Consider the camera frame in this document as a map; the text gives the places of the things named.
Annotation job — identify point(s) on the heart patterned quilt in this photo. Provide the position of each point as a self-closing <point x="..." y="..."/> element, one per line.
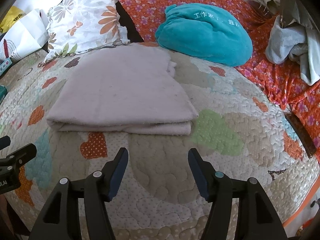
<point x="239" y="131"/>

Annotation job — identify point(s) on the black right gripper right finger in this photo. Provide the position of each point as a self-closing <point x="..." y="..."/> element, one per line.
<point x="257" y="218"/>

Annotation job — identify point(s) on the white paper shopping bag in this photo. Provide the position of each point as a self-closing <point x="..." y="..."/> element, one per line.
<point x="26" y="36"/>

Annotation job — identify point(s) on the red floral bedsheet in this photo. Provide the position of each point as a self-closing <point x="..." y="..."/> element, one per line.
<point x="284" y="64"/>

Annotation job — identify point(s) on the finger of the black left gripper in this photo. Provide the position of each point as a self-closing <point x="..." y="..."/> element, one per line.
<point x="4" y="142"/>
<point x="24" y="154"/>

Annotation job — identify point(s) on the teal plush towel bundle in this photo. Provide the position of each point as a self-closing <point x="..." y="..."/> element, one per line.
<point x="206" y="32"/>

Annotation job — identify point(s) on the grey crumpled clothes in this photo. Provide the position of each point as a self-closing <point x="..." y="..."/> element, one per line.
<point x="297" y="43"/>

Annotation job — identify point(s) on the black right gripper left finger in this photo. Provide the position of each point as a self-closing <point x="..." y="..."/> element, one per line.
<point x="59" y="217"/>

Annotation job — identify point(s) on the yellow plastic bag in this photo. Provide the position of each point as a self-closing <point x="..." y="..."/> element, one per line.
<point x="13" y="15"/>

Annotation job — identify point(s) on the white floral pillow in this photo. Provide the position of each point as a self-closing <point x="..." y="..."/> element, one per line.
<point x="78" y="26"/>

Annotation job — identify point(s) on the light blue toy box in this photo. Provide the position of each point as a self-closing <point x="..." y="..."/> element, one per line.
<point x="5" y="65"/>

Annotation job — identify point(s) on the green cardboard box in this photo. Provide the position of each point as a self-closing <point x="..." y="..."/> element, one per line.
<point x="3" y="93"/>

